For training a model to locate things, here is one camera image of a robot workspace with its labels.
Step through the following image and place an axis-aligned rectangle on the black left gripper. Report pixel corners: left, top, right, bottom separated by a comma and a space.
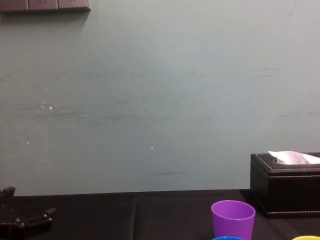
0, 186, 57, 240

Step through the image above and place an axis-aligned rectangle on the black table cloth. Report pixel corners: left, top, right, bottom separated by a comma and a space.
0, 189, 320, 240

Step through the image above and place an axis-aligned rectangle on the purple plastic cup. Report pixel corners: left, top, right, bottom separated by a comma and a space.
211, 199, 256, 240

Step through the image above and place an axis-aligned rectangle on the black leather tissue box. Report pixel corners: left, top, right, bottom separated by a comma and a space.
250, 152, 320, 219

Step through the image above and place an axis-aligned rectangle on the white paper tissue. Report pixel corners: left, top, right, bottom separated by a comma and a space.
267, 150, 320, 166

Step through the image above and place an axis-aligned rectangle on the yellow plastic cup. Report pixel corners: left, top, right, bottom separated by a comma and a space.
292, 234, 320, 240

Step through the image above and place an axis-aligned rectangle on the white wall socket plate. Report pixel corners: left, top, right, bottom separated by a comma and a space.
57, 0, 90, 10
27, 0, 59, 11
0, 0, 29, 12

